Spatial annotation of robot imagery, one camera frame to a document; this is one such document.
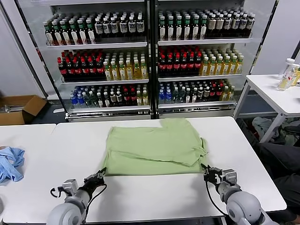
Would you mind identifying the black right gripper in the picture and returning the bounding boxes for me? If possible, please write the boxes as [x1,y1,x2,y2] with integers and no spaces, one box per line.
[200,164,223,185]

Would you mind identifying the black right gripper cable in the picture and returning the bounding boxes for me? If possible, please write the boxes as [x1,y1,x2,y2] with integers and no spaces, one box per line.
[205,180,227,215]

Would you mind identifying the red-cap cola bottle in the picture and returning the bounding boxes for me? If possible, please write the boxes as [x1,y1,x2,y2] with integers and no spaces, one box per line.
[195,53,203,75]
[96,57,105,80]
[173,54,181,76]
[210,82,217,103]
[89,58,98,81]
[165,54,174,76]
[65,58,75,82]
[187,53,196,76]
[81,58,90,81]
[158,55,166,77]
[129,88,137,106]
[180,54,189,76]
[57,58,67,82]
[73,58,82,82]
[122,88,130,107]
[216,82,224,103]

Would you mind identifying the pale green cloth pile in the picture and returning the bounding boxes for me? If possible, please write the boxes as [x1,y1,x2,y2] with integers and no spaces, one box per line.
[280,118,300,145]

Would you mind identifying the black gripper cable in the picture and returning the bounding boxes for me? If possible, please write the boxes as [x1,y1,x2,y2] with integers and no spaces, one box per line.
[205,180,227,215]
[84,182,108,222]

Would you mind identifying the open glass cooler door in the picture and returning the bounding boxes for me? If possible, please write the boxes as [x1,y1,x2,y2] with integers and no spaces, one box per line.
[233,0,281,118]
[0,0,68,118]

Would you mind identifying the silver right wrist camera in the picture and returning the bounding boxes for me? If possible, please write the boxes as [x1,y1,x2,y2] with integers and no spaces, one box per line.
[220,169,238,186]

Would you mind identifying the silver metal rods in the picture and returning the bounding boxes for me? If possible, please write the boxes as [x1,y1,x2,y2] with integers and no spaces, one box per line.
[0,105,24,114]

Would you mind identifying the beverage display shelf unit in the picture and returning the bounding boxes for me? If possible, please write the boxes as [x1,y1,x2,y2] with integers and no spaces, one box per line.
[17,0,153,122]
[150,0,279,120]

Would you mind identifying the black left camera cable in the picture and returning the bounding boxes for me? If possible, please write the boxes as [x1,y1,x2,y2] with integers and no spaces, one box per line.
[49,187,64,199]

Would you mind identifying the light blue crumpled garment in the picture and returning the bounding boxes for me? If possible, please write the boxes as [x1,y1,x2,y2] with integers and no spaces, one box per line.
[0,146,26,185]

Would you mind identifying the grey white clothes pile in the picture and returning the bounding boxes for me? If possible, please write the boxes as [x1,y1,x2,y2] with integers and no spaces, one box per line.
[252,116,279,143]

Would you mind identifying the dark trousered leg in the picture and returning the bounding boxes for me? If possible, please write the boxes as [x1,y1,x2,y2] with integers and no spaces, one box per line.
[257,142,300,222]

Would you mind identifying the white side table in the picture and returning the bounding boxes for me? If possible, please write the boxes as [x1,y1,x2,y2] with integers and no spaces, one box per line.
[233,74,300,150]

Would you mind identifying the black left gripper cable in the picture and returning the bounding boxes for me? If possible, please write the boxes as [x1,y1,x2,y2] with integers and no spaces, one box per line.
[84,182,108,222]

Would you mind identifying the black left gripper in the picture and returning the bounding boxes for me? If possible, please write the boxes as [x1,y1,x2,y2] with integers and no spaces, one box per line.
[83,166,108,188]

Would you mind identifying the green t-shirt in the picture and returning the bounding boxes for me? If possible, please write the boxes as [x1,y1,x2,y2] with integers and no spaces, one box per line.
[100,118,209,177]

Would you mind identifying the clear bottle white cap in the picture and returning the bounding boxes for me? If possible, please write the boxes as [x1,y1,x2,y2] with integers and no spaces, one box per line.
[277,58,295,79]

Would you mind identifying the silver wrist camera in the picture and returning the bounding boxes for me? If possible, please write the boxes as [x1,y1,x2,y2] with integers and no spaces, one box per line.
[220,169,238,186]
[62,179,79,193]

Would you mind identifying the clear bottle yellowish liquid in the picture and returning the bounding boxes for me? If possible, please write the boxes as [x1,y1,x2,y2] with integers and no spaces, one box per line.
[277,70,293,92]

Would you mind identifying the brown cardboard box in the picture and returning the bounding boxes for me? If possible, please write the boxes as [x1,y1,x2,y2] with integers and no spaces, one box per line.
[0,95,48,126]

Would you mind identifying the dark bottle blue-white label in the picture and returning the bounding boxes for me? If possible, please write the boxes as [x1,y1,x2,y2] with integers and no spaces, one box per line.
[94,18,104,39]
[246,13,255,37]
[102,17,111,39]
[239,14,248,37]
[231,14,240,38]
[136,15,145,38]
[127,15,137,38]
[119,15,128,38]
[224,14,232,38]
[110,16,119,38]

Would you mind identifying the black mesh crate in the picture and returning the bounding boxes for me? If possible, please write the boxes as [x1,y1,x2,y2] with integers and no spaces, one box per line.
[236,118,260,150]

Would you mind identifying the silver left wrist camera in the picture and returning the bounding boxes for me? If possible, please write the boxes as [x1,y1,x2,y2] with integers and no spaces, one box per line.
[62,179,79,193]

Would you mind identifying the black office chair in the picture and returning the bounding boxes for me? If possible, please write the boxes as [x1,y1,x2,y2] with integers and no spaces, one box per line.
[282,126,300,141]

